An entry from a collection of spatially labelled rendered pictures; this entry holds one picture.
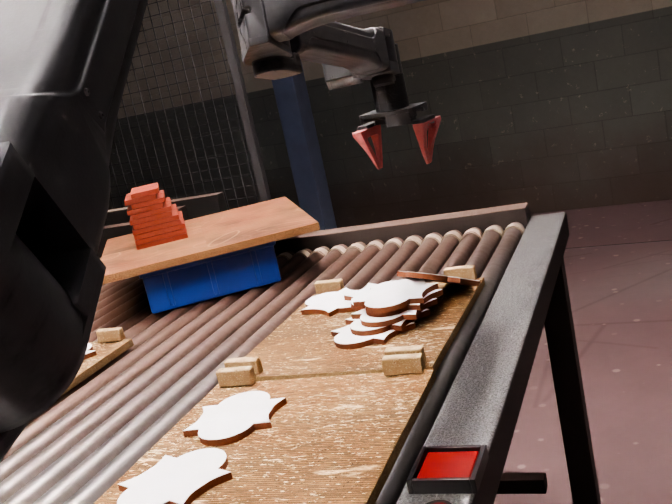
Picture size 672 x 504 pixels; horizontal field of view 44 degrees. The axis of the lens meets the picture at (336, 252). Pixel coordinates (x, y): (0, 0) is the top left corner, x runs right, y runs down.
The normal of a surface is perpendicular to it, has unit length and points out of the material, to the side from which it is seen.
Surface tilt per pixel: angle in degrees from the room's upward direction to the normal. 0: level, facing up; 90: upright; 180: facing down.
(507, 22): 90
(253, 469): 0
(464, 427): 0
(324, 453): 0
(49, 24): 38
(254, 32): 81
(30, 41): 34
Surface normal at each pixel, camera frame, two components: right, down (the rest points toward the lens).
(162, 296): 0.21, 0.18
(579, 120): -0.44, 0.29
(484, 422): -0.21, -0.95
